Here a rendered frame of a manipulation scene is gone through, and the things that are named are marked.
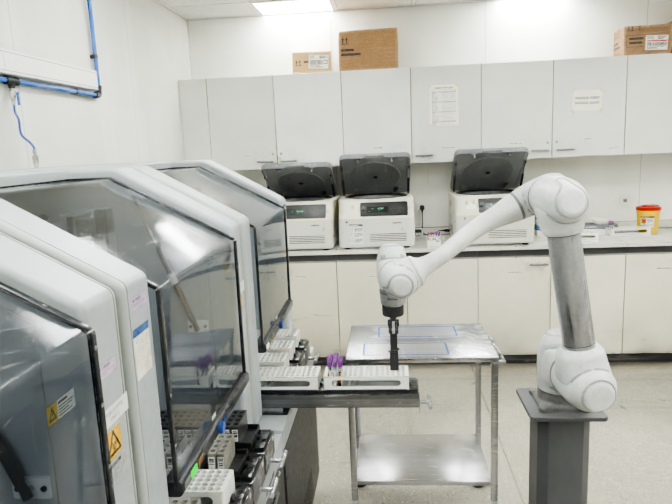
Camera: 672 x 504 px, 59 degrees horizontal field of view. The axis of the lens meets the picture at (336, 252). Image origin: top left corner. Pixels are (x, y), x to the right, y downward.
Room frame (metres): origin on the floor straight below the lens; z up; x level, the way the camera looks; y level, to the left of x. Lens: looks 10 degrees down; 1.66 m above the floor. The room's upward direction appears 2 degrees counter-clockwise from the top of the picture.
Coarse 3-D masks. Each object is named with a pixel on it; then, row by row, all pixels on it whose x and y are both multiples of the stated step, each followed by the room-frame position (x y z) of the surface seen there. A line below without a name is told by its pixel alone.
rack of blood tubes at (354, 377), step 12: (324, 372) 2.02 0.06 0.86; (348, 372) 2.01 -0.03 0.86; (360, 372) 2.01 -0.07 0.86; (372, 372) 2.00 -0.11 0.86; (384, 372) 2.00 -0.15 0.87; (396, 372) 2.00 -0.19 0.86; (408, 372) 1.99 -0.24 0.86; (324, 384) 1.98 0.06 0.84; (348, 384) 1.99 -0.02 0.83; (360, 384) 2.04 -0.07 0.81; (372, 384) 2.03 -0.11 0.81; (384, 384) 2.03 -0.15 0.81; (396, 384) 2.02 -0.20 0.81; (408, 384) 1.96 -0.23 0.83
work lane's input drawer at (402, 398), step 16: (320, 384) 2.02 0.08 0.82; (416, 384) 1.99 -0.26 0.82; (272, 400) 1.98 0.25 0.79; (288, 400) 1.98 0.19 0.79; (304, 400) 1.97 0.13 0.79; (320, 400) 1.97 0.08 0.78; (336, 400) 1.96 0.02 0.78; (352, 400) 1.96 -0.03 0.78; (368, 400) 1.95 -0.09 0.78; (384, 400) 1.95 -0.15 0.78; (400, 400) 1.94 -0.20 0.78; (416, 400) 1.94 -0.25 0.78
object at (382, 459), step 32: (352, 352) 2.34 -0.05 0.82; (384, 352) 2.33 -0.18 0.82; (416, 352) 2.31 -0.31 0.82; (448, 352) 2.29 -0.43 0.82; (480, 352) 2.28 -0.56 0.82; (480, 384) 2.64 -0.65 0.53; (352, 416) 2.27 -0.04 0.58; (480, 416) 2.64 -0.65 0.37; (352, 448) 2.27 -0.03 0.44; (384, 448) 2.55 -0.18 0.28; (416, 448) 2.53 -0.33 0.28; (448, 448) 2.52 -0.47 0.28; (480, 448) 2.51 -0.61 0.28; (352, 480) 2.27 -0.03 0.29; (384, 480) 2.28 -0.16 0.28; (416, 480) 2.27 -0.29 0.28; (448, 480) 2.26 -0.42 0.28; (480, 480) 2.25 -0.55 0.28
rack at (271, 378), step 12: (264, 372) 2.06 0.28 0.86; (276, 372) 2.04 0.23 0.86; (288, 372) 2.05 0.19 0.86; (300, 372) 2.03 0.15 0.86; (312, 372) 2.03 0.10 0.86; (264, 384) 2.03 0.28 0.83; (276, 384) 2.07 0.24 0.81; (288, 384) 2.06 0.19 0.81; (300, 384) 2.06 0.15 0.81; (312, 384) 1.99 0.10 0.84
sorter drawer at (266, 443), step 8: (264, 432) 1.68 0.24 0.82; (272, 432) 1.70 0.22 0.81; (256, 440) 1.66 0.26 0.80; (264, 440) 1.63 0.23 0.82; (272, 440) 1.68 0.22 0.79; (240, 448) 1.59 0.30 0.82; (248, 448) 1.59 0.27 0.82; (256, 448) 1.59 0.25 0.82; (264, 448) 1.60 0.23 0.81; (272, 448) 1.68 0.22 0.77; (264, 456) 1.58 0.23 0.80; (272, 456) 1.67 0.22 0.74; (264, 464) 1.58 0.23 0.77; (280, 464) 1.60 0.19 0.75
